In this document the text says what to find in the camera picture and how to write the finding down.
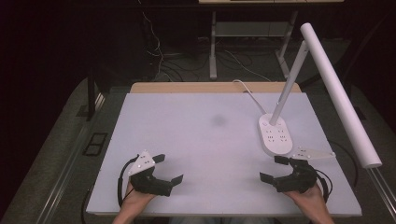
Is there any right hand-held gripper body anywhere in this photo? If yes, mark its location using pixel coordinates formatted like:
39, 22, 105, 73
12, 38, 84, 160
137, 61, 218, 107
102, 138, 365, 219
273, 147, 336, 194

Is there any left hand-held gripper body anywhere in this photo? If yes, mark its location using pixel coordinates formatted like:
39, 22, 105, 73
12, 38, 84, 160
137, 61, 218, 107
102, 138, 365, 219
128, 150, 175, 198

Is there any person's left hand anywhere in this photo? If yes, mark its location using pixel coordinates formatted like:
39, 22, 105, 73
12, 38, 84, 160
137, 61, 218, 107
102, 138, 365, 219
120, 183, 156, 216

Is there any person's right hand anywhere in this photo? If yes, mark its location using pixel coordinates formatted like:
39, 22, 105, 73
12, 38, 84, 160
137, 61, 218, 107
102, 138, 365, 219
284, 184, 327, 216

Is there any white table mat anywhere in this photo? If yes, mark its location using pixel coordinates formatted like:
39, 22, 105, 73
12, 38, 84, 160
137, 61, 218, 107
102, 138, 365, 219
86, 92, 363, 218

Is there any white desk lamp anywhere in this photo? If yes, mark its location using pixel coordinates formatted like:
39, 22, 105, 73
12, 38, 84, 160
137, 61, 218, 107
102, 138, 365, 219
257, 21, 383, 170

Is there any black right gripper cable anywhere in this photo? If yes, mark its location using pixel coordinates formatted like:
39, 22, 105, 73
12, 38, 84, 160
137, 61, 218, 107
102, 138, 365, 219
313, 169, 333, 203

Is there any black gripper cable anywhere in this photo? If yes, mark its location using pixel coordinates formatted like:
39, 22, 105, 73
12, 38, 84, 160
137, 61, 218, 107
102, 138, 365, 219
313, 169, 333, 203
117, 156, 140, 208

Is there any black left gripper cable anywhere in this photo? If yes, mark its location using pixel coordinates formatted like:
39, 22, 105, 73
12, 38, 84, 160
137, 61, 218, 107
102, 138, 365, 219
117, 156, 140, 208

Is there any thin black cable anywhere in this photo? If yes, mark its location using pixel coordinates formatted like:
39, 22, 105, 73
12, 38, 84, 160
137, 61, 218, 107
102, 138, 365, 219
329, 140, 360, 189

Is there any black floor socket frame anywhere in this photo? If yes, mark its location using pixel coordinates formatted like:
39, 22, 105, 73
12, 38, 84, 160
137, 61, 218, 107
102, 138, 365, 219
82, 132, 108, 157

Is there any white lamp cable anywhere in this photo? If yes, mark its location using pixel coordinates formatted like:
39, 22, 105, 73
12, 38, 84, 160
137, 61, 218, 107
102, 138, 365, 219
232, 78, 267, 116

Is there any aluminium rail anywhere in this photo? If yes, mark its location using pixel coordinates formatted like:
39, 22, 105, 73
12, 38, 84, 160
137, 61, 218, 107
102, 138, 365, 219
35, 92, 106, 224
366, 166, 396, 214

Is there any tangle of floor cables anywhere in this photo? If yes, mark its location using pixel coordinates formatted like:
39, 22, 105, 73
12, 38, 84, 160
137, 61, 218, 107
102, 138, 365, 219
136, 0, 272, 83

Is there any grey metal desk frame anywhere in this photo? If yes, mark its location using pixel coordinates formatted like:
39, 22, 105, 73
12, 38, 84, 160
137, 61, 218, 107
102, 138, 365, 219
208, 10, 299, 80

